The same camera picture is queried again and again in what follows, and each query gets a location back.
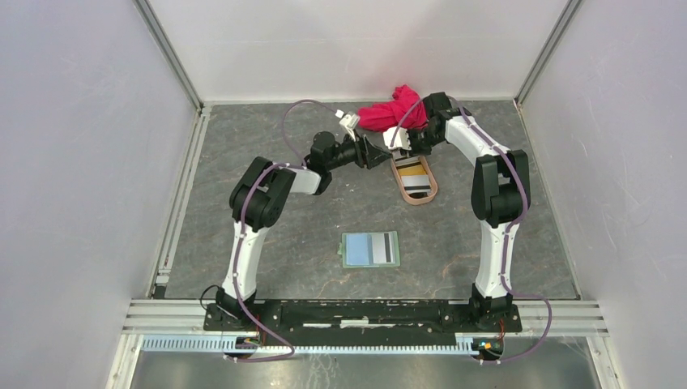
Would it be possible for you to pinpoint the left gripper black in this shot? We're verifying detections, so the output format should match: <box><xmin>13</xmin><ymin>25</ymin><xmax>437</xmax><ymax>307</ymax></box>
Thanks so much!
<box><xmin>326</xmin><ymin>129</ymin><xmax>393</xmax><ymax>171</ymax></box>

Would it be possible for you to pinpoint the grey striped credit card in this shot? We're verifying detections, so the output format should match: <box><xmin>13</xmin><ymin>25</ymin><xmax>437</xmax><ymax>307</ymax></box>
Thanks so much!
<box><xmin>370</xmin><ymin>232</ymin><xmax>399</xmax><ymax>266</ymax></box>

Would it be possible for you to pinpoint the green card holder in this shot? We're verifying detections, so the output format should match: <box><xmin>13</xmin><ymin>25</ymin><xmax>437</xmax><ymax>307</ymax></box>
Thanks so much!
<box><xmin>339</xmin><ymin>231</ymin><xmax>401</xmax><ymax>268</ymax></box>

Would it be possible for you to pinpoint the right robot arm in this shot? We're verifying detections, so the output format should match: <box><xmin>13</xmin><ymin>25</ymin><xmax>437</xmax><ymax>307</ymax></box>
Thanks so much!
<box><xmin>389</xmin><ymin>92</ymin><xmax>530</xmax><ymax>331</ymax></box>

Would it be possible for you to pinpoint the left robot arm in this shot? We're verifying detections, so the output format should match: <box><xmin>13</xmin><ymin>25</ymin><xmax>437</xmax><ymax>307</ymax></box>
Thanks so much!
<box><xmin>209</xmin><ymin>131</ymin><xmax>391</xmax><ymax>331</ymax></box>

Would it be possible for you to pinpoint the yellow credit card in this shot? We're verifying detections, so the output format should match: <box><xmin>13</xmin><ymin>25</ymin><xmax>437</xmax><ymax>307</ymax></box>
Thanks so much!
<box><xmin>397</xmin><ymin>163</ymin><xmax>427</xmax><ymax>177</ymax></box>

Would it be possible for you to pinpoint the red cloth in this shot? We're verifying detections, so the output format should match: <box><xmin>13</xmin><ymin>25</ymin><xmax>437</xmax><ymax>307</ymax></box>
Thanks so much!
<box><xmin>357</xmin><ymin>84</ymin><xmax>428</xmax><ymax>132</ymax></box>

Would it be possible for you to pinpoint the pink oval tray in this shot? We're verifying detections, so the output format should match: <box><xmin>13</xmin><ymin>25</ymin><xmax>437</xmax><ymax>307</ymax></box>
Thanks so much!
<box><xmin>391</xmin><ymin>153</ymin><xmax>438</xmax><ymax>206</ymax></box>

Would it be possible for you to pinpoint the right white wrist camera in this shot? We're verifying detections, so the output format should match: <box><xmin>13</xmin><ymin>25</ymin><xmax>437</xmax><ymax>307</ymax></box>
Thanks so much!
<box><xmin>382</xmin><ymin>126</ymin><xmax>412</xmax><ymax>152</ymax></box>

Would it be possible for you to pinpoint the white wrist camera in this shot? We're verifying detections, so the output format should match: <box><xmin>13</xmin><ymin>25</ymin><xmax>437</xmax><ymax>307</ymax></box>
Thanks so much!
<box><xmin>335</xmin><ymin>109</ymin><xmax>360</xmax><ymax>141</ymax></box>
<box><xmin>382</xmin><ymin>126</ymin><xmax>412</xmax><ymax>152</ymax></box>

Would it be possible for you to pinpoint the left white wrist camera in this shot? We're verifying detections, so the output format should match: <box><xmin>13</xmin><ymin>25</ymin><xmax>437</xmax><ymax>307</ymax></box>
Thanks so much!
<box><xmin>335</xmin><ymin>109</ymin><xmax>360</xmax><ymax>141</ymax></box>

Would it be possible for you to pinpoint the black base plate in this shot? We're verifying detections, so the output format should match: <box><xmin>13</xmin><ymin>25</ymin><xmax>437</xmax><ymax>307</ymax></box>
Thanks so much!
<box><xmin>203</xmin><ymin>299</ymin><xmax>523</xmax><ymax>347</ymax></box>

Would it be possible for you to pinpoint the white slotted cable duct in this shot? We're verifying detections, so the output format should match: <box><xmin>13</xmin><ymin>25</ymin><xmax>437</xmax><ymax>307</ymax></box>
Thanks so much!
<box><xmin>141</xmin><ymin>335</ymin><xmax>478</xmax><ymax>356</ymax></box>

